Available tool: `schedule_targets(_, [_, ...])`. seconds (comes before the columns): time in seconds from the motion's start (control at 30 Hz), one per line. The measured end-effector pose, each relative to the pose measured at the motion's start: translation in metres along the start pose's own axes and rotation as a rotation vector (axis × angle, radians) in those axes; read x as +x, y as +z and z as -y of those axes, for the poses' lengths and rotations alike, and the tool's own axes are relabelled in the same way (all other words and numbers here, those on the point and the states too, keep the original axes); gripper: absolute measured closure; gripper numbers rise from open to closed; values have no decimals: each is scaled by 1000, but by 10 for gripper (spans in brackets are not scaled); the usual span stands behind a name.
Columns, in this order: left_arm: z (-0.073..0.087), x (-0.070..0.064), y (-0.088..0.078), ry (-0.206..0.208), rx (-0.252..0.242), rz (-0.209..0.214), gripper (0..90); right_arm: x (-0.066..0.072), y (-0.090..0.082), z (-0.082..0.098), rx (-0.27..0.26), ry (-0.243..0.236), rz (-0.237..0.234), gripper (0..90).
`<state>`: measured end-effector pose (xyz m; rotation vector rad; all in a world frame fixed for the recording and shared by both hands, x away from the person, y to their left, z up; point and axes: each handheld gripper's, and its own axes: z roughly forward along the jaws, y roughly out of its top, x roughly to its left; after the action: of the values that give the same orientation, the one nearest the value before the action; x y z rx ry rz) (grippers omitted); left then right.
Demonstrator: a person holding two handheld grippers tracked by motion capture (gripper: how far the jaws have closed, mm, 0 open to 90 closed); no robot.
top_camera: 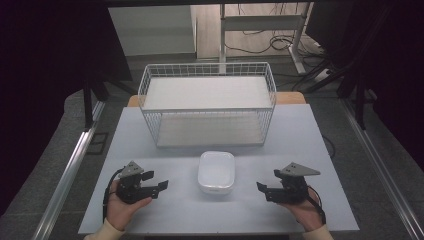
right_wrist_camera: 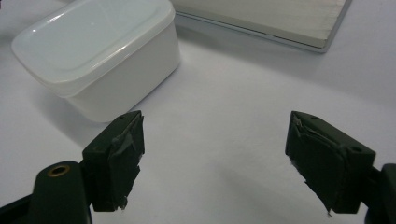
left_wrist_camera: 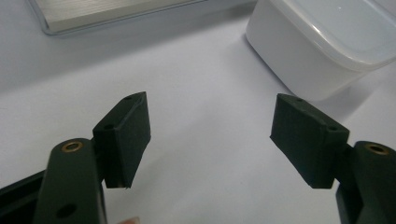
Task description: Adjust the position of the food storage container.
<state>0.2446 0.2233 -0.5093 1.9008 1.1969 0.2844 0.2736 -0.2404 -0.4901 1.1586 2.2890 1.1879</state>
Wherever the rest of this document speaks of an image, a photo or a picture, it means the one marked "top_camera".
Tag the white plastic box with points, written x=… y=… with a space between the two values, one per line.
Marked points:
x=216 y=171

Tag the grey cabinet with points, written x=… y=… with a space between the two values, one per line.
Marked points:
x=151 y=30

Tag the person's right hand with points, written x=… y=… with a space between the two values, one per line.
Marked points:
x=308 y=215

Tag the person's left hand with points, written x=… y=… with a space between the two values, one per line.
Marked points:
x=118 y=213

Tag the white power strip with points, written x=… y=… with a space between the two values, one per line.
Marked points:
x=322 y=75

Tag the white metal desk frame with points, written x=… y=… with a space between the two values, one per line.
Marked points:
x=260 y=22

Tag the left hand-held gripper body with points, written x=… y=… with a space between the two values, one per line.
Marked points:
x=128 y=190

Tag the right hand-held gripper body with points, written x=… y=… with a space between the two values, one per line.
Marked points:
x=295 y=191

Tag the aluminium floor rail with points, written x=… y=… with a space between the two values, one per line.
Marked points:
x=68 y=176
x=380 y=163

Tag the black metal stand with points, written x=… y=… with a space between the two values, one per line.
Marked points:
x=88 y=106
x=360 y=100

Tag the black curtain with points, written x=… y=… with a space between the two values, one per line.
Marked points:
x=43 y=66
x=393 y=66

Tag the dark floor grate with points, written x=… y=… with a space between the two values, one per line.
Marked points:
x=98 y=143

